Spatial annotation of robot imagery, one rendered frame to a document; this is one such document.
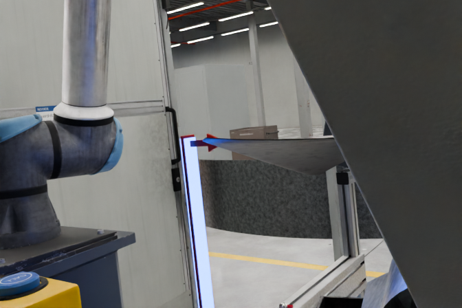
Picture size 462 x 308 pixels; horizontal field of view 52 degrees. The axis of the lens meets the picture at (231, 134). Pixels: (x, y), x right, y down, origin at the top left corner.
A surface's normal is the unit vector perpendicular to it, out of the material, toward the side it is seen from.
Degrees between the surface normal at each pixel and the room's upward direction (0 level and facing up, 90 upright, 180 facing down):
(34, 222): 72
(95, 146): 108
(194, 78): 90
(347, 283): 90
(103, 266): 90
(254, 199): 90
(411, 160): 130
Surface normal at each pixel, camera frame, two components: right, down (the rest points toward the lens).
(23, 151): 0.62, -0.03
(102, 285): 0.82, -0.06
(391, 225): -0.38, 0.72
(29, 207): 0.67, -0.34
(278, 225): -0.55, 0.11
